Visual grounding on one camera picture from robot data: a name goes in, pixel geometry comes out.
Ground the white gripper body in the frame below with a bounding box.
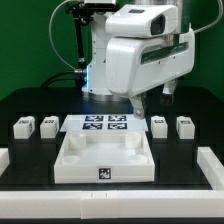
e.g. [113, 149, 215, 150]
[106, 29, 195, 98]

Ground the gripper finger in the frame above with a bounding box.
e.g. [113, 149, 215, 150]
[160, 79, 177, 106]
[130, 95, 145, 119]

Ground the white square tabletop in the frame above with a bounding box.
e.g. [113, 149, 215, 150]
[54, 131, 155, 184]

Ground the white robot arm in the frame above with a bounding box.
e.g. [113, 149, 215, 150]
[84, 0, 195, 119]

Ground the white sheet with AprilTags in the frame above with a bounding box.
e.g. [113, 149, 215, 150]
[60, 114, 148, 132]

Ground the white obstacle fence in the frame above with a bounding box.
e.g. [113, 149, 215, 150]
[0, 147, 224, 219]

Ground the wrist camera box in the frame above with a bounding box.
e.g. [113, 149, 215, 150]
[105, 4, 178, 38]

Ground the grey cable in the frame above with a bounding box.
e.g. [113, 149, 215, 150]
[48, 0, 88, 74]

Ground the black cable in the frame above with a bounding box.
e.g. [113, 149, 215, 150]
[40, 70, 85, 89]

